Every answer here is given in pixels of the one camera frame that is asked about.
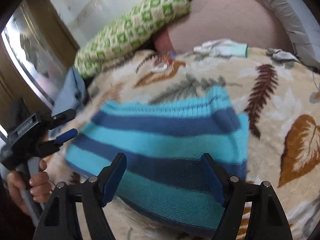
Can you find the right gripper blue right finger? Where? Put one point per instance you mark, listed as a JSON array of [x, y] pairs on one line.
[[267, 218]]

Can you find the green checkered pillow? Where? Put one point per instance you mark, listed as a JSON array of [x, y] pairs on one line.
[[127, 33]]

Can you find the person's left hand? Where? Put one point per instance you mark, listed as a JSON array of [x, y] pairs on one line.
[[40, 187]]

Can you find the blue striped knit sweater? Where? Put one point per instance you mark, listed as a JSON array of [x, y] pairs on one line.
[[163, 144]]

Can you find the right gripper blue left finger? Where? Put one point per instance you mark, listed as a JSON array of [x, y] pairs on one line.
[[59, 219]]

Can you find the brown wooden glass door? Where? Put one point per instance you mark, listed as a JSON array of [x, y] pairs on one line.
[[37, 49]]

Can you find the small red white packet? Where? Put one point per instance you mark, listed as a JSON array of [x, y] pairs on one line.
[[163, 62]]

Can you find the grey blue pillow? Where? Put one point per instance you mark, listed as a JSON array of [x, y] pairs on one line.
[[301, 27]]

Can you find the pink quilted bolster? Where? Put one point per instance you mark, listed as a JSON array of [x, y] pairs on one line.
[[243, 21]]

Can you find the leaf pattern beige bedspread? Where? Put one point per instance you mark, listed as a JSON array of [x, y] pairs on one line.
[[281, 101]]

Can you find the folded blue cloth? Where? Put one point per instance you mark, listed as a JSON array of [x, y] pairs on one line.
[[73, 95]]

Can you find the small grey cloth piece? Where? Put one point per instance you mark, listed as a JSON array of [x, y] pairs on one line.
[[280, 55]]

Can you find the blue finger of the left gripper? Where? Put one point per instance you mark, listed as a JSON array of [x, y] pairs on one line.
[[50, 147], [61, 118]]

